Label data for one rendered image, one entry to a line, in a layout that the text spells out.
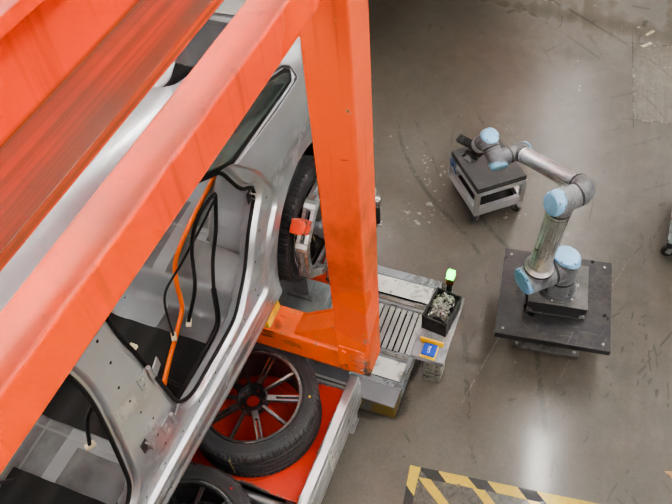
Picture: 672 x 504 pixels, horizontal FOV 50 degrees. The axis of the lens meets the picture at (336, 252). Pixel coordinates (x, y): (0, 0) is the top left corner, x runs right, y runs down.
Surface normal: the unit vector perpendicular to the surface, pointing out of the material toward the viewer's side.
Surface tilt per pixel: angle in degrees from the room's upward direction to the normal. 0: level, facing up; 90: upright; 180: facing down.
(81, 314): 90
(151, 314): 3
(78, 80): 0
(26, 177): 0
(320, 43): 90
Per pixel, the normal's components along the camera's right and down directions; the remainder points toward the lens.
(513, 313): -0.07, -0.63
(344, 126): -0.36, 0.74
